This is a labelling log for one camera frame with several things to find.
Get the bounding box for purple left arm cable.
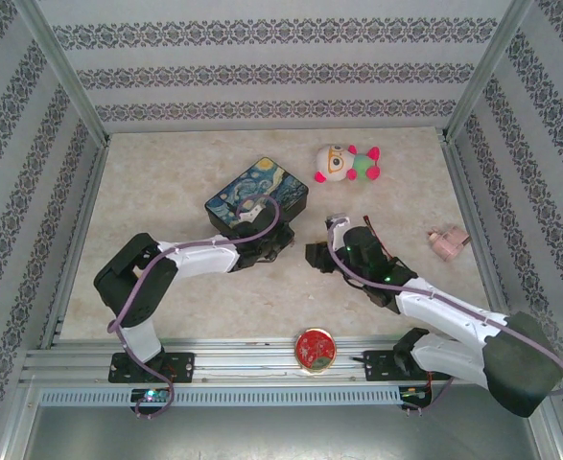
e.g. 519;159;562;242
106;195;282;421

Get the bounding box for grey metal sheet shelf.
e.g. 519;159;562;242
21;405;558;460

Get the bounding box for aluminium frame post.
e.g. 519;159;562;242
14;0;110;145
441;0;534;141

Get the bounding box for grey slotted cable duct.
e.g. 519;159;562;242
38;386;402;408

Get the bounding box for starry night painted tin box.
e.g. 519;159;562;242
203;156;310;236

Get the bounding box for aluminium side rail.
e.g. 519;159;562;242
441;138;521;344
38;138;113;349

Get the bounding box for thin red wire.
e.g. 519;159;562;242
362;215;397;263

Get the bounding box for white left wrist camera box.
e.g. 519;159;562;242
237;204;263;224

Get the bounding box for red round tin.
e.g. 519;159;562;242
293;327;339;375

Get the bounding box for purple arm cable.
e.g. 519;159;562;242
326;222;563;418
106;195;282;421

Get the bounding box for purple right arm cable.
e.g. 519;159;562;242
326;222;563;418

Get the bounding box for aluminium front rail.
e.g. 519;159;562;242
19;336;549;385

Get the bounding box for white plush toy pink limbs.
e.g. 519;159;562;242
315;143;382;184

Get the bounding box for pink plastic object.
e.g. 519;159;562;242
427;225;472;263

